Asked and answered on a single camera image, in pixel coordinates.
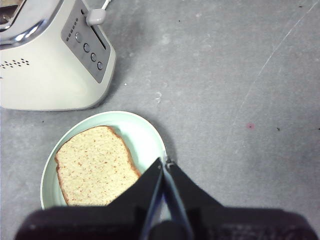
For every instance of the large toast bread slice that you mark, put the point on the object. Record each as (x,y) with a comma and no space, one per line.
(95,165)

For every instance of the cream two-slot toaster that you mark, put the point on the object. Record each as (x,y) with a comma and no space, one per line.
(50,82)

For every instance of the pale green round plate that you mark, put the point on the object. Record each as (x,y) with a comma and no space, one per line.
(140,130)

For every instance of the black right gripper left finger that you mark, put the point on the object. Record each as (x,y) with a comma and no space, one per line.
(112,222)

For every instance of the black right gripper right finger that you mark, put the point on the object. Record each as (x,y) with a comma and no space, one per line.
(225,225)

